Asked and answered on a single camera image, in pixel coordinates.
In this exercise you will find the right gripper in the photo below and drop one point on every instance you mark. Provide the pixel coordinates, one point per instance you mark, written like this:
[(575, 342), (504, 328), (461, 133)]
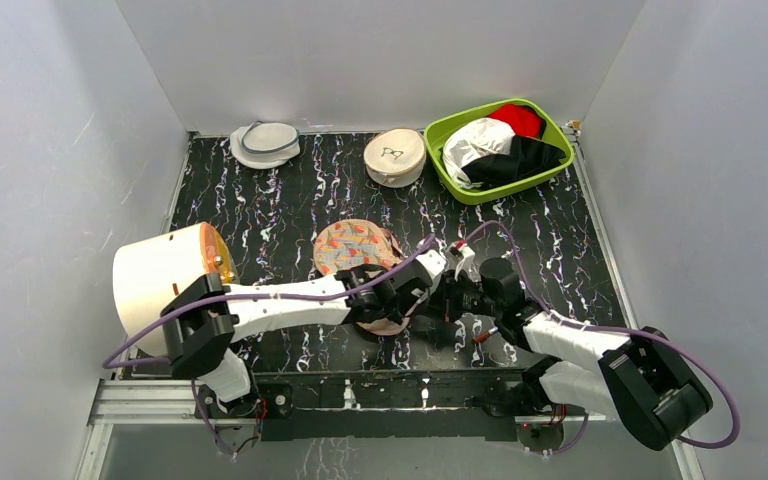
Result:
[(446, 302)]

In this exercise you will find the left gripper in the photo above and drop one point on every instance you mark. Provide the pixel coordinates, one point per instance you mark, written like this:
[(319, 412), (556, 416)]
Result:
[(397, 315)]

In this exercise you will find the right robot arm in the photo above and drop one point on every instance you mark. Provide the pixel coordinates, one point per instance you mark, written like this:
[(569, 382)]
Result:
[(633, 377)]

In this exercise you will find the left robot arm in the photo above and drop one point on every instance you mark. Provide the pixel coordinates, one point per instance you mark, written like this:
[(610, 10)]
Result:
[(206, 318)]

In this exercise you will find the red-tipped white pen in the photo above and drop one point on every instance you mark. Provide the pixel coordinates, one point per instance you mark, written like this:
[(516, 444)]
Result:
[(483, 337)]

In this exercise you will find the black garment in basin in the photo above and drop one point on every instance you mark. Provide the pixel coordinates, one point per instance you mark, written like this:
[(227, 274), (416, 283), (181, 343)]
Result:
[(526, 158)]

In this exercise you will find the white garment in basin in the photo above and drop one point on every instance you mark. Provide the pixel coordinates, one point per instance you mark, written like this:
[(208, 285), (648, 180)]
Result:
[(477, 139)]

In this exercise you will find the green plastic basin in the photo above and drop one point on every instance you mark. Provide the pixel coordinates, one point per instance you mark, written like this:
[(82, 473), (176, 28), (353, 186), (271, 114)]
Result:
[(438, 131)]

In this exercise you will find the red garment in basin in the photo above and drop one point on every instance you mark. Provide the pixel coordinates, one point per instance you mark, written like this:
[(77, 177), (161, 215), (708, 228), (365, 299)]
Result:
[(523, 120)]

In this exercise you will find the white drum with orange lid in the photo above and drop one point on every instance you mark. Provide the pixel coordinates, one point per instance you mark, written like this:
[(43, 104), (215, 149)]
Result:
[(149, 274)]

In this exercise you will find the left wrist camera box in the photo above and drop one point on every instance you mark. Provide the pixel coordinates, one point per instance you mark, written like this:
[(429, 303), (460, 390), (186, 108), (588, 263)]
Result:
[(435, 264)]

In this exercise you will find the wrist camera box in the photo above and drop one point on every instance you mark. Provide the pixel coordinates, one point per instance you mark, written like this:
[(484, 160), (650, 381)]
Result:
[(435, 264), (461, 256)]

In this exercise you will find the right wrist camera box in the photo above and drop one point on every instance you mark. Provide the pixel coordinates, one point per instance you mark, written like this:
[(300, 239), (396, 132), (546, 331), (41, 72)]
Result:
[(461, 256)]

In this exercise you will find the aluminium table frame rail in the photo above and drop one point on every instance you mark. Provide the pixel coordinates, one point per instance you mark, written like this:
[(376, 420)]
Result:
[(143, 402)]

